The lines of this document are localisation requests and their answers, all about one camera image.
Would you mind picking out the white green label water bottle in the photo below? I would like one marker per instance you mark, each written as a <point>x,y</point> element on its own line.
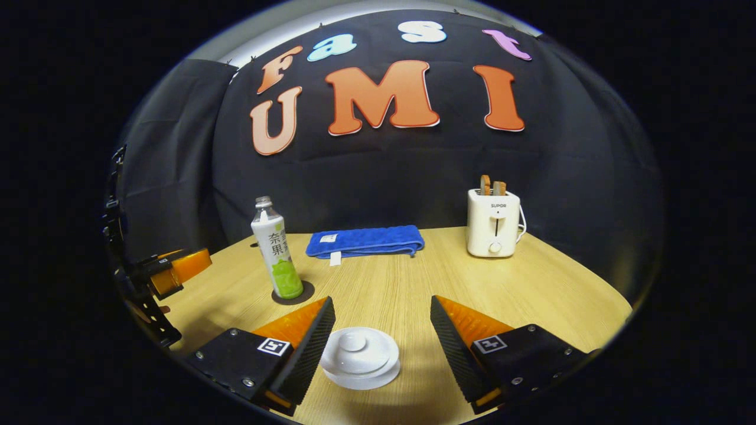
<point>274,248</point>

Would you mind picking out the black backdrop cloth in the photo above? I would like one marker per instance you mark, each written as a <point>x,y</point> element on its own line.
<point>384,177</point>

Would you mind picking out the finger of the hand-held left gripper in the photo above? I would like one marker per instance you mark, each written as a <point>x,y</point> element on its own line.
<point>183,265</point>

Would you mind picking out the white saucer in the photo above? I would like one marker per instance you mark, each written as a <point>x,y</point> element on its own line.
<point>361,385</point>

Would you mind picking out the blue folded towel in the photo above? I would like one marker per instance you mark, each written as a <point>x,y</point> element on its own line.
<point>366,241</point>

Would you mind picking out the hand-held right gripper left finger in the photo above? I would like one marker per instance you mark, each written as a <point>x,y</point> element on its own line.
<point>304,354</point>

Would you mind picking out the white teacup lid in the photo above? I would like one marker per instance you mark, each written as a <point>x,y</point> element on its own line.
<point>354,342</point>

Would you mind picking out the white teacup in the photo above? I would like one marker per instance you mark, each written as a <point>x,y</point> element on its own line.
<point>394,361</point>

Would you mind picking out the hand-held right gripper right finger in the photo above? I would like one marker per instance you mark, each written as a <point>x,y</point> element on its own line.
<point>458,351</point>

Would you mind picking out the toast bread slice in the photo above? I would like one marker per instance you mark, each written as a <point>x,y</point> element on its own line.
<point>485,185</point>
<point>499,188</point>

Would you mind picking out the dark brown round coaster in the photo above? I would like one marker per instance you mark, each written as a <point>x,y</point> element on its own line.
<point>307,292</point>

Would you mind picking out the white toaster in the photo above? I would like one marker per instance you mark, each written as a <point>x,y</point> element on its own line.
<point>493,227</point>

